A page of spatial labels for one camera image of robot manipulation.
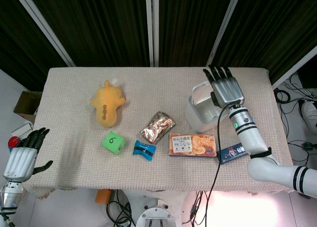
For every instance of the white plastic container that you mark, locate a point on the white plastic container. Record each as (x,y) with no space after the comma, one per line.
(201,113)

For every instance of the yellow plush toy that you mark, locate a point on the yellow plush toy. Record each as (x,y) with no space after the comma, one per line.
(107,105)

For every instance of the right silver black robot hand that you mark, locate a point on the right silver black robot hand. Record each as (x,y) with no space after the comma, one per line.
(227,88)

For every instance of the robot base column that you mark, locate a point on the robot base column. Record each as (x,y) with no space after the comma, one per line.
(154,215)

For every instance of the white sneaker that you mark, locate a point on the white sneaker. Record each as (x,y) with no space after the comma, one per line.
(309,117)

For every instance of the beige woven tablecloth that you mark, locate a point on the beige woven tablecloth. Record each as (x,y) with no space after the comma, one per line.
(158,93)

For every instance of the cardboard box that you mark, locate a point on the cardboard box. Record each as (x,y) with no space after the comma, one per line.
(27,104)

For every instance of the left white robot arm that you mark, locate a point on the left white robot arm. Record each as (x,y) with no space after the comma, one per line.
(10,197)

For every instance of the orange snack box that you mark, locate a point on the orange snack box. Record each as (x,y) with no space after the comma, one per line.
(192,145)

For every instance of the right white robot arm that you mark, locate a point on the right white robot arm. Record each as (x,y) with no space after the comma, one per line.
(267,157)

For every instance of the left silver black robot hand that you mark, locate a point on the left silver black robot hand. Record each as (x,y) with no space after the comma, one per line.
(21,157)

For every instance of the blue snack packet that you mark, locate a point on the blue snack packet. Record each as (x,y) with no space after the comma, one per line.
(144,150)

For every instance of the white paper box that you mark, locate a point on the white paper box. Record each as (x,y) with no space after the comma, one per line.
(21,130)

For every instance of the green numbered cube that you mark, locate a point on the green numbered cube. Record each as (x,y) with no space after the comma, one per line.
(112,141)

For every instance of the orange floor box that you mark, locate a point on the orange floor box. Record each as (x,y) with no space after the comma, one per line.
(102,196)

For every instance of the dark blue snack box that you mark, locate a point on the dark blue snack box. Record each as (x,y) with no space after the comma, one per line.
(231,154)

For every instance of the gold foil snack bag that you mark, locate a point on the gold foil snack bag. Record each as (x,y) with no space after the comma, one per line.
(158,129)

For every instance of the red round cap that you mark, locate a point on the red round cap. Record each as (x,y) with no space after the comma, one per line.
(13,141)

